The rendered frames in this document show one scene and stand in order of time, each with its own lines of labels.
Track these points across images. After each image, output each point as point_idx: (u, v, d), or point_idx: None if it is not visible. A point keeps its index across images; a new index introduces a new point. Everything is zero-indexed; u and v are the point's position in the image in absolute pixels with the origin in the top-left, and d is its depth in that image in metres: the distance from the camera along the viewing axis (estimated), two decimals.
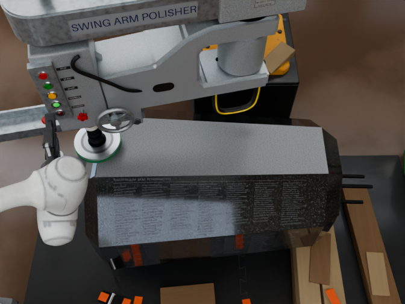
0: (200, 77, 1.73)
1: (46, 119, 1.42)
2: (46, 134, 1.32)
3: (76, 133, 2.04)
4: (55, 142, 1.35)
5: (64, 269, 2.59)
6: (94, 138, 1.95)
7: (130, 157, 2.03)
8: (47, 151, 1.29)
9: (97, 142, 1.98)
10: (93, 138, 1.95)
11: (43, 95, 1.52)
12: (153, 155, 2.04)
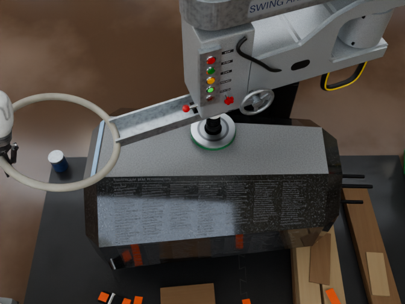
0: None
1: (9, 175, 1.69)
2: None
3: (220, 146, 2.01)
4: None
5: (64, 269, 2.59)
6: (215, 126, 2.00)
7: (130, 157, 2.03)
8: None
9: (216, 130, 2.03)
10: (214, 126, 2.00)
11: (203, 81, 1.55)
12: (153, 155, 2.04)
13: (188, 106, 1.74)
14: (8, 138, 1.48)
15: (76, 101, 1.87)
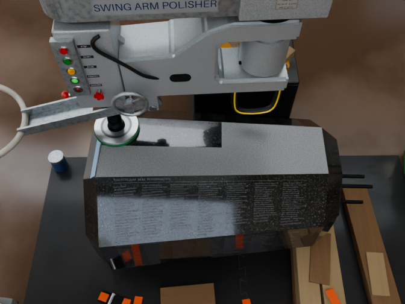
0: (219, 73, 1.74)
1: None
2: None
3: (138, 122, 2.11)
4: None
5: (64, 269, 2.59)
6: (113, 123, 2.03)
7: (130, 157, 2.03)
8: None
9: (115, 127, 2.06)
10: (112, 123, 2.03)
11: (63, 70, 1.58)
12: (153, 155, 2.04)
13: (67, 93, 1.77)
14: None
15: (3, 90, 2.12)
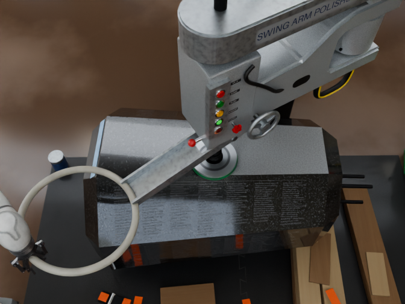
0: None
1: None
2: (18, 268, 1.65)
3: (215, 177, 1.95)
4: None
5: None
6: (217, 155, 1.94)
7: (130, 157, 2.03)
8: (15, 260, 1.60)
9: (218, 158, 1.97)
10: (216, 155, 1.94)
11: (212, 114, 1.47)
12: (153, 155, 2.04)
13: (194, 140, 1.65)
14: (31, 244, 1.54)
15: (84, 171, 1.89)
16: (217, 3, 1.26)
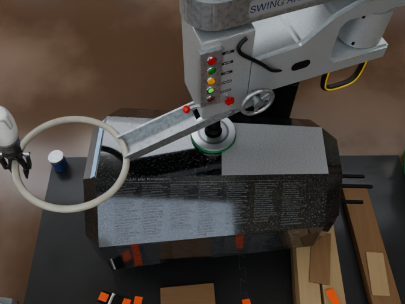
0: None
1: (27, 177, 1.92)
2: (2, 163, 1.83)
3: (232, 122, 2.11)
4: None
5: (64, 269, 2.59)
6: (216, 129, 2.02)
7: None
8: (0, 154, 1.78)
9: (216, 133, 2.04)
10: (214, 129, 2.01)
11: (204, 81, 1.55)
12: (153, 155, 2.04)
13: (188, 107, 1.73)
14: (11, 148, 1.69)
15: (87, 122, 1.99)
16: None
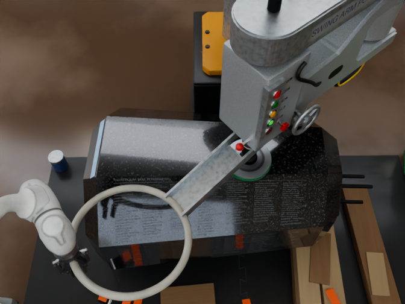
0: None
1: (86, 271, 1.75)
2: (58, 268, 1.64)
3: None
4: None
5: None
6: (254, 155, 1.94)
7: (130, 157, 2.03)
8: (57, 260, 1.60)
9: (254, 158, 1.97)
10: (252, 155, 1.94)
11: (266, 116, 1.47)
12: (153, 155, 2.04)
13: (241, 143, 1.64)
14: (73, 252, 1.52)
15: (125, 190, 1.84)
16: (273, 5, 1.25)
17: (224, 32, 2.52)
